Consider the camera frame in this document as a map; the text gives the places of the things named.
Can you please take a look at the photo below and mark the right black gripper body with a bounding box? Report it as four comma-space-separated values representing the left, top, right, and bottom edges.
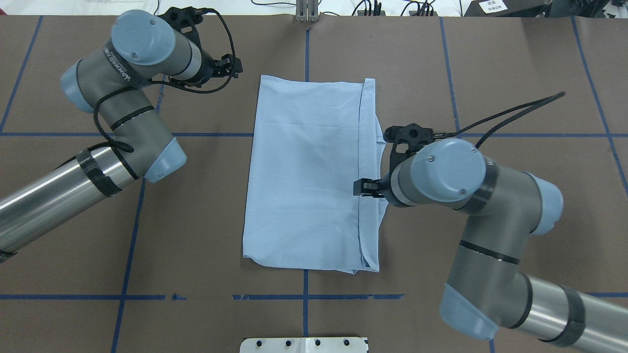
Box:
377, 124, 435, 198

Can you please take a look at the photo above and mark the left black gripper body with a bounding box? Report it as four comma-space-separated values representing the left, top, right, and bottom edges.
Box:
158, 6, 236, 89

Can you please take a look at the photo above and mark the light blue t-shirt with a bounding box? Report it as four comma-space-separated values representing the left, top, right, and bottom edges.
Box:
242, 75, 388, 274

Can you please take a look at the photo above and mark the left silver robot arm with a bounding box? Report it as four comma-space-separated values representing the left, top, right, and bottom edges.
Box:
0, 7, 243, 262

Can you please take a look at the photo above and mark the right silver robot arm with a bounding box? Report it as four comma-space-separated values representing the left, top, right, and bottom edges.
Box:
353, 124, 628, 353

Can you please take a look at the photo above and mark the black box with label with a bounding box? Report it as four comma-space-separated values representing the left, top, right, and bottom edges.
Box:
463, 0, 552, 18

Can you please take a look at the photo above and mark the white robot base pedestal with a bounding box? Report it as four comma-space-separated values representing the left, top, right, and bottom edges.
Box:
239, 337, 370, 353

